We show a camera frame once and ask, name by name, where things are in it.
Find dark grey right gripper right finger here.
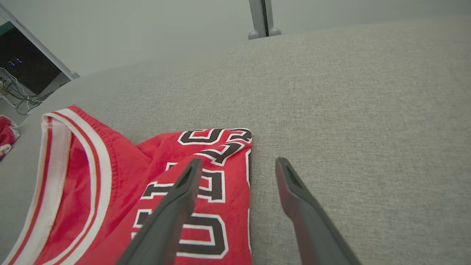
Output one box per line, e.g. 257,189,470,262
275,158,363,265

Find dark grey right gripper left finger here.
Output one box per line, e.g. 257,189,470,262
116,158,203,265

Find red white basketball jersey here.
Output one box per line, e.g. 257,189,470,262
0,105,254,265

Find red shorts white stripes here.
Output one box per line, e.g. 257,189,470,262
0,115,21,160

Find grey fabric sofa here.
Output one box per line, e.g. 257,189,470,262
0,17,471,265

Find tangled grey cables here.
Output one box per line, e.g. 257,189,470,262
0,68,56,114

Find grey partition post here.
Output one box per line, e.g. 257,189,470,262
248,0,282,40

